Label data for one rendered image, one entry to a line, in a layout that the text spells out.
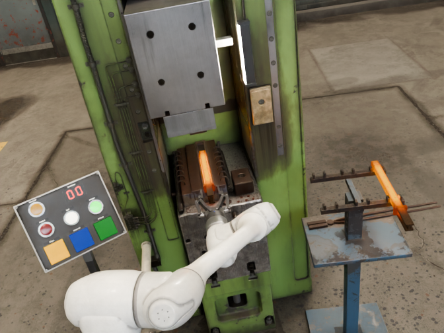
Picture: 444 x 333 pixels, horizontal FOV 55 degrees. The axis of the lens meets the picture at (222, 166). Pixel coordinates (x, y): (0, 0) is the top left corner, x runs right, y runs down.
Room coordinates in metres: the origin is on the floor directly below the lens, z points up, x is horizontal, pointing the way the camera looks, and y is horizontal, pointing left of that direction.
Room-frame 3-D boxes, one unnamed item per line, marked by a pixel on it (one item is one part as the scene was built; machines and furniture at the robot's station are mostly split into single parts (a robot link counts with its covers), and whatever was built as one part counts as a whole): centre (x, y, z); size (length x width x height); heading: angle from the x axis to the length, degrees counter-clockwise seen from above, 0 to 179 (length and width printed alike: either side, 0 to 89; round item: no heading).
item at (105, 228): (1.37, 0.50, 1.01); 0.07 x 0.05 x 0.07; 118
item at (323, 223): (1.46, -0.64, 0.75); 0.60 x 0.04 x 0.01; 90
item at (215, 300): (1.77, 0.05, 0.23); 0.55 x 0.37 x 0.47; 3
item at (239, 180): (1.62, -0.08, 0.95); 0.12 x 0.08 x 0.06; 3
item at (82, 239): (1.33, 0.59, 1.01); 0.07 x 0.05 x 0.07; 118
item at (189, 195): (1.76, 0.11, 0.96); 0.42 x 0.20 x 0.09; 3
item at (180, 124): (1.76, 0.11, 1.32); 0.42 x 0.20 x 0.10; 3
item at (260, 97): (1.70, -0.21, 1.27); 0.09 x 0.02 x 0.17; 93
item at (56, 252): (1.28, 0.68, 1.01); 0.07 x 0.05 x 0.07; 118
